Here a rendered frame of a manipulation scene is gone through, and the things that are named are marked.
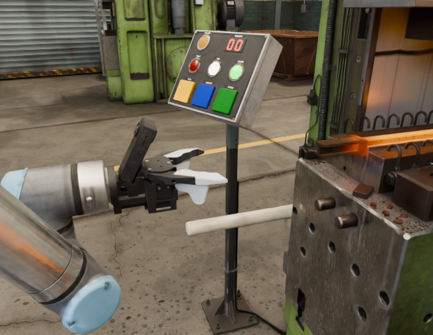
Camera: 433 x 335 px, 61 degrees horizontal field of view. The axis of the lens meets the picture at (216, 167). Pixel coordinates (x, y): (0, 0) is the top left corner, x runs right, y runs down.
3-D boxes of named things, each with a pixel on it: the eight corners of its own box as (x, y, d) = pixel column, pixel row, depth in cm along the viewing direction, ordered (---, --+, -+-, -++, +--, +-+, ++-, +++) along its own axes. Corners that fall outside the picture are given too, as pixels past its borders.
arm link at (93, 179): (78, 155, 67) (76, 176, 59) (105, 152, 68) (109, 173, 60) (85, 199, 71) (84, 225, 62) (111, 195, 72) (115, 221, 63)
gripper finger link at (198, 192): (227, 203, 67) (180, 196, 69) (228, 173, 64) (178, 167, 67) (222, 212, 64) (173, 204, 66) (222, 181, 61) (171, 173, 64)
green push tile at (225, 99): (228, 114, 111) (237, 91, 111) (211, 109, 116) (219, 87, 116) (231, 116, 113) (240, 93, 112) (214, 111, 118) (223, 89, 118)
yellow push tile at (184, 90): (185, 103, 124) (194, 81, 124) (172, 99, 130) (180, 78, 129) (189, 105, 126) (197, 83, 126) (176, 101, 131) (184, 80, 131)
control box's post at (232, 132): (226, 318, 166) (230, 70, 123) (224, 312, 169) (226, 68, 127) (234, 316, 167) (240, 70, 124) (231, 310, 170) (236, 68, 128)
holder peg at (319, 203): (319, 213, 81) (320, 203, 80) (312, 207, 83) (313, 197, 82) (335, 211, 82) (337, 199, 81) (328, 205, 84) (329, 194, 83)
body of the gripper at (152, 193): (172, 191, 75) (110, 200, 71) (170, 151, 71) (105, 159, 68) (180, 209, 68) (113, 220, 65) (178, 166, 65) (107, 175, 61)
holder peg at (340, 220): (340, 232, 74) (342, 220, 73) (332, 225, 77) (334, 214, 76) (357, 228, 75) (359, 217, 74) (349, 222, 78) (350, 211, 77)
